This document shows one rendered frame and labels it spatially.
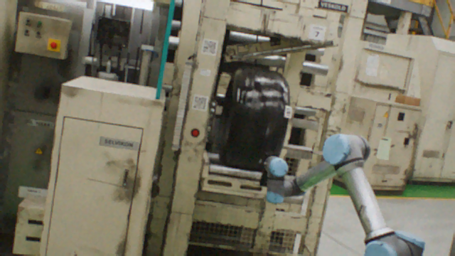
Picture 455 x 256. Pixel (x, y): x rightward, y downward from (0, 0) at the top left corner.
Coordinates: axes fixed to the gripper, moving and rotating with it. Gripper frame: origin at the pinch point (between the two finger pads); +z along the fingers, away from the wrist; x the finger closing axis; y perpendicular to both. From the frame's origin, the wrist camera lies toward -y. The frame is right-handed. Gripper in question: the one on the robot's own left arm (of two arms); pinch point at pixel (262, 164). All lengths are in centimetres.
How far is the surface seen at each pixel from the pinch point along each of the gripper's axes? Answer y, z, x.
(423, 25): 273, 777, -454
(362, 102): 70, 413, -208
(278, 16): 81, 40, -4
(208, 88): 33.4, 19.9, 30.2
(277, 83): 41.1, 10.1, -3.3
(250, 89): 35.3, 5.7, 10.7
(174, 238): -49, 30, 35
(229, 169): -6.4, 17.2, 13.3
